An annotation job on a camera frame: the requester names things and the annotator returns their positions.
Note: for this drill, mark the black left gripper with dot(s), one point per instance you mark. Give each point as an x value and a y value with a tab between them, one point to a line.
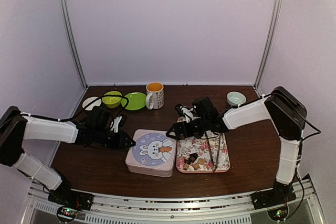
121	140

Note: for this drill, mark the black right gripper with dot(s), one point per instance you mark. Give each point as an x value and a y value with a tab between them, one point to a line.
177	127

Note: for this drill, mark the pink bunny tin lid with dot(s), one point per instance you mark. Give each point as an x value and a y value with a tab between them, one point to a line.
151	145

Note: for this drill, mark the pink tin box with dividers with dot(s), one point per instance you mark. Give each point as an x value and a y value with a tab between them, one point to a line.
152	168

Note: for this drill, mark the metal tongs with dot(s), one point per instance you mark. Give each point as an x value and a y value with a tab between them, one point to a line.
213	142

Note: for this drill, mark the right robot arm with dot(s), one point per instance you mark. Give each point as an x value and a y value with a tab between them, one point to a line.
280	112

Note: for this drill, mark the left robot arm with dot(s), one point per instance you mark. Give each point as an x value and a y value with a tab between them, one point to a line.
99	127

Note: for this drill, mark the tan Sweet chocolate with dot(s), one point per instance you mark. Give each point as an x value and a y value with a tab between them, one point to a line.
201	161

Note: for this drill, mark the floral pink tray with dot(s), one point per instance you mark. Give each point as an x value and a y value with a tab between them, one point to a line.
189	150

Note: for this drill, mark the white mug with orange inside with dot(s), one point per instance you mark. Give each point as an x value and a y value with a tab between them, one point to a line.
154	96

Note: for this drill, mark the green bowl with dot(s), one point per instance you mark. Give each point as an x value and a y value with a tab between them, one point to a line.
112	99

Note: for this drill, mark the green plate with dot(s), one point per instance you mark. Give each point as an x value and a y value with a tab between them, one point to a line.
136	101

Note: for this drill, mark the white black bowl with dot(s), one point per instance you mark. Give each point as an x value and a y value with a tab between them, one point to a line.
91	102

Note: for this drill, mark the pale blue ceramic bowl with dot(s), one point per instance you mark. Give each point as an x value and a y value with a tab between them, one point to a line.
235	98

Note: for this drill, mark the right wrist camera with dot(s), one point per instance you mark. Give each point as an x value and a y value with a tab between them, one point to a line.
185	112

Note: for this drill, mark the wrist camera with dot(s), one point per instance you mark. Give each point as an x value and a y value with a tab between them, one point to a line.
118	123
185	112

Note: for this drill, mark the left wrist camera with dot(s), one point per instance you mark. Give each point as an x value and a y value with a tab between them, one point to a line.
118	123

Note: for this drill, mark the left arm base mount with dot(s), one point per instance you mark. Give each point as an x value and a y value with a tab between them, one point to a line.
71	202

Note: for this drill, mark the front aluminium rail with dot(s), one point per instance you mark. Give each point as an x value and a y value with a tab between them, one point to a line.
236	208

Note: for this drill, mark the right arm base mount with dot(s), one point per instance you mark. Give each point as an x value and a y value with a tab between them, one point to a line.
275	201

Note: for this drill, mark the left aluminium frame post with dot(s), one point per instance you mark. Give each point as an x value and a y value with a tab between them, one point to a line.
72	43

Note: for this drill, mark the aluminium frame post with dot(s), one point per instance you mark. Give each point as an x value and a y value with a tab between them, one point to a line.
268	45
72	43

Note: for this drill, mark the right aluminium frame post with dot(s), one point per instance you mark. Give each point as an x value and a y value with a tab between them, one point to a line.
268	45

